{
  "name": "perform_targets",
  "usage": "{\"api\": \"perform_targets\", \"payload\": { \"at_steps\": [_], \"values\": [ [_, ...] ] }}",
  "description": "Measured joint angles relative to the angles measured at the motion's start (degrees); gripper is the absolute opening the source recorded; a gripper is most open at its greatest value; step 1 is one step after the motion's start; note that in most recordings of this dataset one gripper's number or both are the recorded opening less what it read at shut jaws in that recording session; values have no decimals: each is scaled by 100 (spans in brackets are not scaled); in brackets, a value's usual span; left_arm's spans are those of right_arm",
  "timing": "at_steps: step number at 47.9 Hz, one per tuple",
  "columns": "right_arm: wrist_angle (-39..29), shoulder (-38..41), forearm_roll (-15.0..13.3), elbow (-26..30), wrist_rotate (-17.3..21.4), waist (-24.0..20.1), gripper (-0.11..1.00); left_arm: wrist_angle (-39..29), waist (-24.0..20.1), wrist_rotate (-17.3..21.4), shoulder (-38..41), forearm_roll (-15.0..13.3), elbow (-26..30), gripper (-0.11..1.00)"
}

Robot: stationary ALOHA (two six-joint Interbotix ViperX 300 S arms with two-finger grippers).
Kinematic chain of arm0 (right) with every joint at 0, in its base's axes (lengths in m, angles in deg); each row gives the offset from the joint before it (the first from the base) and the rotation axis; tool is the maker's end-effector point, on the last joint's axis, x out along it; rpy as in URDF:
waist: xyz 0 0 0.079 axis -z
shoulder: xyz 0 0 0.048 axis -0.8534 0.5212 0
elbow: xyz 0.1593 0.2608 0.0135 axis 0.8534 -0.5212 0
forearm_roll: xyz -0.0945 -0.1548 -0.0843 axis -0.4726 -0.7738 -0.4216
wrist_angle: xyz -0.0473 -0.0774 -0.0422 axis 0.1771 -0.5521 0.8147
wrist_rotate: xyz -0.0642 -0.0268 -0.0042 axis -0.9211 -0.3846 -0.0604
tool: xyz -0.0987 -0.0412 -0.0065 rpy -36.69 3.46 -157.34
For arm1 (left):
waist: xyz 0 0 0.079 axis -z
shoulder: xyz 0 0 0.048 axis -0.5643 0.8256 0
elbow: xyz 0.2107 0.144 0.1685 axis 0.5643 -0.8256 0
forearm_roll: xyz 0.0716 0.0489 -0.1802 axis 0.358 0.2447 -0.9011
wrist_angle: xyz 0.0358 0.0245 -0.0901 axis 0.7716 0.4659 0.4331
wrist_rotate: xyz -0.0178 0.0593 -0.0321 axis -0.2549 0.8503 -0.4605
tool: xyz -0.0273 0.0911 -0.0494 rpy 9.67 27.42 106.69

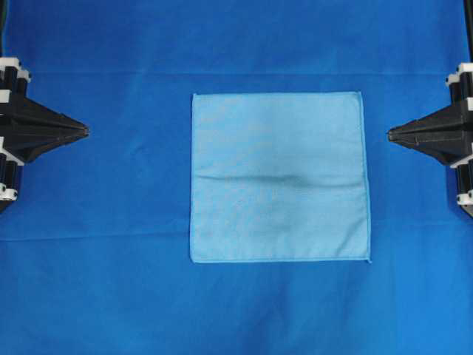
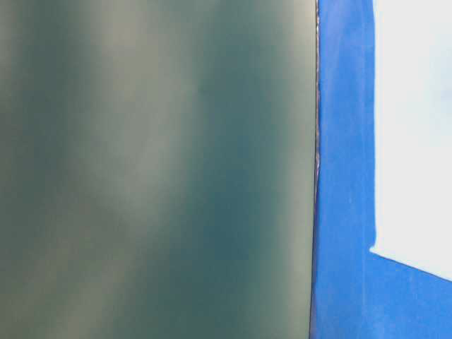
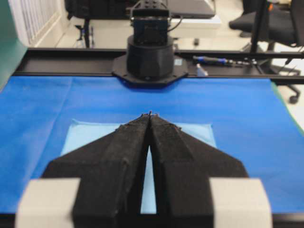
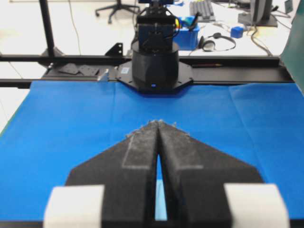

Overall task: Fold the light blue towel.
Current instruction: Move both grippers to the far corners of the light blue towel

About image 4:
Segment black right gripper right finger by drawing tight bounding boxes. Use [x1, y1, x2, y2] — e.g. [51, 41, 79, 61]
[158, 122, 290, 228]

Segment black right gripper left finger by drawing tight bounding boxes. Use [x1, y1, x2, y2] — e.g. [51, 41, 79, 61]
[44, 121, 158, 228]

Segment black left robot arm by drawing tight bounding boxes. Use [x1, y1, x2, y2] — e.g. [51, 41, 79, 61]
[116, 0, 193, 94]

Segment dark blue table cloth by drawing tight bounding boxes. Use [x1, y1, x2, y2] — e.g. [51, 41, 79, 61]
[0, 81, 304, 220]

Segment black headphones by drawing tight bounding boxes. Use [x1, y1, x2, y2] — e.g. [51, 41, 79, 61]
[198, 32, 236, 52]

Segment blue plastic bin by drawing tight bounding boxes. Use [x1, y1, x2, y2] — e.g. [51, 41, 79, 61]
[173, 16, 200, 51]

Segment green backdrop board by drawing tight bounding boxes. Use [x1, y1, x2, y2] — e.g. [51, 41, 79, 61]
[281, 1, 304, 94]

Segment small blue box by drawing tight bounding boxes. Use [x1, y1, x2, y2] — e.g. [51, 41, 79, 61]
[230, 26, 244, 38]

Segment black keyboard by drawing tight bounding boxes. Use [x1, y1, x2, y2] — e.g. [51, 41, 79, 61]
[189, 0, 215, 23]

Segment monitor stand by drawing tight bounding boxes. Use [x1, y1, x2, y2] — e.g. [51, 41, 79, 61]
[238, 0, 277, 27]

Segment black office chair base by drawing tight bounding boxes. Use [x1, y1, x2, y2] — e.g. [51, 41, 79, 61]
[95, 0, 140, 24]

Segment black aluminium frame rail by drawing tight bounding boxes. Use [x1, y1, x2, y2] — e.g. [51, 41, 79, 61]
[0, 55, 294, 85]

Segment black vertical frame post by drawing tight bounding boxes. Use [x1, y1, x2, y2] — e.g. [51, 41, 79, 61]
[39, 0, 64, 57]

